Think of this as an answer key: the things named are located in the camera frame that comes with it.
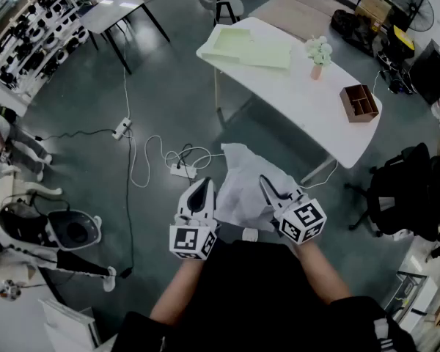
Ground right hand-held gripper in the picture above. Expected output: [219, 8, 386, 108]
[259, 174, 328, 246]

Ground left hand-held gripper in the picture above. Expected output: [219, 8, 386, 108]
[168, 176, 221, 263]

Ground white cloth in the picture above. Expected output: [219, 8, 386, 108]
[215, 142, 306, 233]

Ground pale green tray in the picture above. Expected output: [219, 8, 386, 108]
[200, 26, 293, 76]

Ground person's right forearm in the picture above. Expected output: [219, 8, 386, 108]
[292, 241, 353, 306]

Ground person's left forearm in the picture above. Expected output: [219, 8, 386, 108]
[149, 257, 206, 326]

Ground white power strip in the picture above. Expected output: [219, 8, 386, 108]
[169, 163, 199, 180]
[111, 117, 133, 141]

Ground brown wooden organizer box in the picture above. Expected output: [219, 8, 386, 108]
[338, 83, 381, 125]

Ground pink vase with white flowers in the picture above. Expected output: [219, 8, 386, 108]
[304, 34, 334, 83]

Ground black office chair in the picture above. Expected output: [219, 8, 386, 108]
[343, 142, 440, 242]

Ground white humanoid robot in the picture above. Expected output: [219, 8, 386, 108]
[0, 193, 117, 293]

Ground beige rug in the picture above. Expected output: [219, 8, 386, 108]
[248, 0, 355, 44]

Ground white flat boxes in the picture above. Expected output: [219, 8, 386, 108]
[37, 298, 102, 352]

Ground black bag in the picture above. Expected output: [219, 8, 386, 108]
[331, 8, 375, 57]

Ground grey chair with black legs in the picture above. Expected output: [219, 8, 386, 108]
[191, 0, 245, 27]

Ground black case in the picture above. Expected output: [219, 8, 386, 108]
[408, 38, 440, 106]

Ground small white orange drone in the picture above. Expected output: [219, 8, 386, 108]
[0, 278, 23, 302]

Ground grey table with black legs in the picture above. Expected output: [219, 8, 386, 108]
[79, 0, 171, 76]

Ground cardboard box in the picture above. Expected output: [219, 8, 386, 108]
[354, 0, 394, 29]

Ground shelf of black headsets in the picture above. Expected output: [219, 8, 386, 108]
[0, 0, 91, 99]

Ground black floor fan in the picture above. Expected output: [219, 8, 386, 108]
[390, 0, 436, 33]

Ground long black cable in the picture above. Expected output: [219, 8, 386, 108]
[120, 130, 136, 279]

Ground looped white cable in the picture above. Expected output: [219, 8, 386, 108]
[129, 134, 225, 189]

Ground long white cable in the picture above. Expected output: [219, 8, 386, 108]
[121, 23, 132, 120]

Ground thin black cable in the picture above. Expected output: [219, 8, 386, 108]
[34, 128, 117, 143]

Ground metal frame cart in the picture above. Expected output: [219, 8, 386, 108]
[384, 268, 440, 330]

